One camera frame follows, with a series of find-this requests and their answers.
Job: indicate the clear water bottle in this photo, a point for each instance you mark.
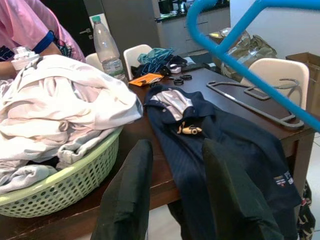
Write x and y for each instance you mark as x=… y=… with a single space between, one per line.
x=107 y=50

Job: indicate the dark cloth pile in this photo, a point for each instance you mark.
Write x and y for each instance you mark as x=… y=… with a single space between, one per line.
x=150 y=67

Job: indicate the teal cloth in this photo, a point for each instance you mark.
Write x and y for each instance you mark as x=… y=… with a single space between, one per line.
x=155 y=55

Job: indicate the dark wood table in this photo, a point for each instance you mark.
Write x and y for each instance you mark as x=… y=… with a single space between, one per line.
x=212 y=75

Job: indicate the tall cardboard box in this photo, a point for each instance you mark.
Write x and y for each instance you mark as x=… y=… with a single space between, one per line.
x=313 y=72

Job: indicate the grey plastic hanger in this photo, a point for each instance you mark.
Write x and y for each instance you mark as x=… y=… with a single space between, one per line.
x=293 y=125

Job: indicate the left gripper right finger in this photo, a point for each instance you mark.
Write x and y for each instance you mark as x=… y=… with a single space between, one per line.
x=235 y=205

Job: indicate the grey kitchen cabinet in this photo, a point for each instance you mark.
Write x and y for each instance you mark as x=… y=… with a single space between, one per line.
x=175 y=35

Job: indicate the navy polo shirt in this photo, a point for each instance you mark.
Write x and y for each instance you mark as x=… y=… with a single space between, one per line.
x=190 y=155

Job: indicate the olive plastic bag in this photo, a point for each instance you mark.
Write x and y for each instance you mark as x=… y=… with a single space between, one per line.
x=260 y=50

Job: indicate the black scissors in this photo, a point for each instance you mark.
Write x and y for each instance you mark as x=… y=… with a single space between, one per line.
x=178 y=81

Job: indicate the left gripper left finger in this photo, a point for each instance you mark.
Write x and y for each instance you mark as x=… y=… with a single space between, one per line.
x=127 y=200

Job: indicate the black patterned bag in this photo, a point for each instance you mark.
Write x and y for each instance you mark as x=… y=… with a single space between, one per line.
x=306 y=212

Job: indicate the small open cardboard box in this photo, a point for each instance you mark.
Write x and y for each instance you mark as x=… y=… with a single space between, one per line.
x=215 y=36

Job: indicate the light blue cloth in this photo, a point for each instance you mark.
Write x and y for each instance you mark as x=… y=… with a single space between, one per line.
x=27 y=175

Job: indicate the cream plastic chair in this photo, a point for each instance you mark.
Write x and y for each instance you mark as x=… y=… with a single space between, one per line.
x=137 y=55
x=93 y=61
x=275 y=72

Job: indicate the green laundry basket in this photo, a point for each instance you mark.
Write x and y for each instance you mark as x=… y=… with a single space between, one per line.
x=75 y=182

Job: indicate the blue plastic hanger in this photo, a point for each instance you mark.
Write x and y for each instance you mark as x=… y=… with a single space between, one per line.
x=225 y=55

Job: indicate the grey door panel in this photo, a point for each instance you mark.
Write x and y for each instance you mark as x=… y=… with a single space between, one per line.
x=132 y=25

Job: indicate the person in pink shirt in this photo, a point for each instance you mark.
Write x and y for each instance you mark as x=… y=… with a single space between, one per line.
x=25 y=25

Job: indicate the orange packet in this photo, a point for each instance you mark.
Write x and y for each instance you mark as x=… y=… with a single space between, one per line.
x=145 y=79

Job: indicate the white shirt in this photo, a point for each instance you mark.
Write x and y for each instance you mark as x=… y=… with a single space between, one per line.
x=62 y=100

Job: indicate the white earbud case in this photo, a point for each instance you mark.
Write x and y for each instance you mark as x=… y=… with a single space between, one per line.
x=174 y=68

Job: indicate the black phone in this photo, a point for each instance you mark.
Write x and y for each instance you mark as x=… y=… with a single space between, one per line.
x=196 y=66

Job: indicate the black door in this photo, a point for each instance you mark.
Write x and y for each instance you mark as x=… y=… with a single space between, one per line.
x=75 y=15

